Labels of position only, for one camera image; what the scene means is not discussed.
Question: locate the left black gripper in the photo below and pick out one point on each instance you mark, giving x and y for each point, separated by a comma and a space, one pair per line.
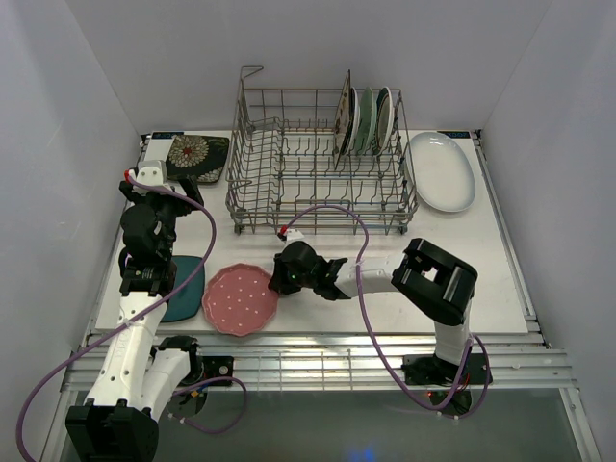
183, 208

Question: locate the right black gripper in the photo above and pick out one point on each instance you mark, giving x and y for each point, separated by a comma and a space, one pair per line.
278, 282

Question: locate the pink dotted scalloped plate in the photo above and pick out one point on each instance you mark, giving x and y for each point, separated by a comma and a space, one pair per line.
237, 300

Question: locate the cream floral square plate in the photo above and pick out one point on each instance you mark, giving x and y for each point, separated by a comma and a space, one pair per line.
341, 120

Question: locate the green floral plate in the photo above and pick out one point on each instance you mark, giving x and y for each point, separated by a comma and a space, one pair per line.
367, 121

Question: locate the green red rimmed white plate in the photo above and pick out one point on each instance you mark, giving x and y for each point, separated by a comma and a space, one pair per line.
385, 119

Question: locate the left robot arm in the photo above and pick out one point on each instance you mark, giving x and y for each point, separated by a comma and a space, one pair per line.
119, 419

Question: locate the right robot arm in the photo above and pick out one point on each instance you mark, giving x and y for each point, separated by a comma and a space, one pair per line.
439, 284

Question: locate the black floral square plate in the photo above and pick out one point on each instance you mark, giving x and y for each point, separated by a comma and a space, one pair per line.
201, 157

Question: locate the dark teal plate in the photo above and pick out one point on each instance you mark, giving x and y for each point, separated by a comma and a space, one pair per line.
187, 302

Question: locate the white oval plate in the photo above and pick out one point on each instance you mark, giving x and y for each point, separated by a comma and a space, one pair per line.
444, 178

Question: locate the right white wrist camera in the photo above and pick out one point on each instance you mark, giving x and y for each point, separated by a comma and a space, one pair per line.
288, 235

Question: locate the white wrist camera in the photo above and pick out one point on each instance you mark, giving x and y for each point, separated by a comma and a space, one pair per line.
288, 235
152, 174

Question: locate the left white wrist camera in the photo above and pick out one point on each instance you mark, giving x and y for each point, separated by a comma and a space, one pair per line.
152, 174

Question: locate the grey wire dish rack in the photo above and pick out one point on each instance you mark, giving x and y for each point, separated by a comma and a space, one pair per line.
281, 163

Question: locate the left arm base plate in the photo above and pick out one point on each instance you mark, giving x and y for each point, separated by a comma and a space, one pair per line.
220, 367

